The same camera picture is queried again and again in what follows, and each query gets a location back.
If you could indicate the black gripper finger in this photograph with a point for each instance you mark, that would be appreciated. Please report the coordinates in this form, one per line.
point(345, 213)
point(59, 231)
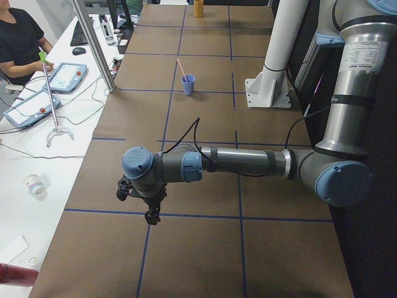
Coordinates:
point(156, 216)
point(149, 217)

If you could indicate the black computer mouse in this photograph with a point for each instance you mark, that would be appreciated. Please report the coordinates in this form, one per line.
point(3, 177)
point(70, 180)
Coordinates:
point(78, 51)

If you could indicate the blue cup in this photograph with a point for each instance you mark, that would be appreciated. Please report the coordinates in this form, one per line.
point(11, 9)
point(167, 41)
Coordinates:
point(188, 82)

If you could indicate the near blue teach pendant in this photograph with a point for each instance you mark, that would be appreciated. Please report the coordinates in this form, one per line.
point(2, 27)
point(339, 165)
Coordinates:
point(31, 110)

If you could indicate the person in black shirt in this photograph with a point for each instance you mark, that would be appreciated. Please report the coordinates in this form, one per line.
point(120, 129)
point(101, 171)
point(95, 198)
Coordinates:
point(22, 39)

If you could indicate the blue teach pendant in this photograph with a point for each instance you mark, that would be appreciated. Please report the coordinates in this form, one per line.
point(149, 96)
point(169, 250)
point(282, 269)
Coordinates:
point(67, 77)
point(31, 110)

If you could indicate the black keyboard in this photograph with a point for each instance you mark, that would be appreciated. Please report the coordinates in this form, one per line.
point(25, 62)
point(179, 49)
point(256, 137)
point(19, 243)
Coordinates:
point(78, 38)

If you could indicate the white paper cup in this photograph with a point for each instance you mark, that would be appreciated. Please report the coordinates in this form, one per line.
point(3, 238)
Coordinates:
point(34, 184)

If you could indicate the brown paper table cover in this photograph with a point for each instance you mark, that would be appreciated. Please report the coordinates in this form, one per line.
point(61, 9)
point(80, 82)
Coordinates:
point(219, 236)

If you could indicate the aluminium frame post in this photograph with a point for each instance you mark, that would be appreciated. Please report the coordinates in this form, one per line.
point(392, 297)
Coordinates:
point(83, 17)

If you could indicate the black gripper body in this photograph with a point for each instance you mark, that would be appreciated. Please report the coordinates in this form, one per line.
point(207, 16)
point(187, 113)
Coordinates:
point(154, 201)

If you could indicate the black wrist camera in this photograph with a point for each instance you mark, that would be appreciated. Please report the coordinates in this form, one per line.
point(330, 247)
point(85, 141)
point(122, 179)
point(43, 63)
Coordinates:
point(124, 188)

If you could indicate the white mounting post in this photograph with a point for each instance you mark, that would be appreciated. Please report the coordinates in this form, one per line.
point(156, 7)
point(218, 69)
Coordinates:
point(269, 89)

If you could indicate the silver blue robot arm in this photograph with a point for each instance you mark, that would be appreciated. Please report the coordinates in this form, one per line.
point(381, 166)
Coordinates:
point(351, 160)

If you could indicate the far blue teach pendant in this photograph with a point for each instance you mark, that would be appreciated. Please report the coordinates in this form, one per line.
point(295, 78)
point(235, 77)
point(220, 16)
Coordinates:
point(67, 77)

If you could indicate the red cylinder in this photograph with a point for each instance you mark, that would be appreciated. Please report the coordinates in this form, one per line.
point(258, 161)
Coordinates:
point(17, 276)

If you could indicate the metal reacher grabber tool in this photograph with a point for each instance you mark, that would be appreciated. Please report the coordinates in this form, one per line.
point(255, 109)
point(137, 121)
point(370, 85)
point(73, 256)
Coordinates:
point(57, 130)

